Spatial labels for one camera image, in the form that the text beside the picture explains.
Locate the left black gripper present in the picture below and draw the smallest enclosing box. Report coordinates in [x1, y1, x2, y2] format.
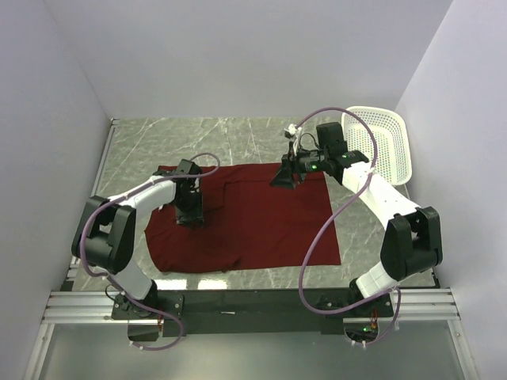
[174, 188, 204, 229]

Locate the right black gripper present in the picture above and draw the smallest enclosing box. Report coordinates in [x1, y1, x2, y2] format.
[269, 141, 329, 191]

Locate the dark red t shirt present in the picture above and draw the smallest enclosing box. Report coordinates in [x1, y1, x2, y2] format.
[145, 163, 332, 274]

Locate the white plastic perforated basket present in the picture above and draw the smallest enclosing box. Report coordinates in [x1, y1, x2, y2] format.
[341, 106, 412, 186]

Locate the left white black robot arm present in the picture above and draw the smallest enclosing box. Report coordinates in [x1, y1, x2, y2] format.
[71, 159, 205, 318]

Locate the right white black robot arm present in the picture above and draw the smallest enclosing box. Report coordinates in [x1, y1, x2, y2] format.
[270, 122, 443, 316]

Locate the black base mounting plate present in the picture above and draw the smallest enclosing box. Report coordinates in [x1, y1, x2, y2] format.
[111, 288, 394, 335]

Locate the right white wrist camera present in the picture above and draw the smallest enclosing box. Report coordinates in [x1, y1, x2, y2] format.
[283, 123, 303, 156]

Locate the aluminium extrusion rail frame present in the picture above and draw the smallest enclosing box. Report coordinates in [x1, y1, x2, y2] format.
[26, 117, 478, 379]

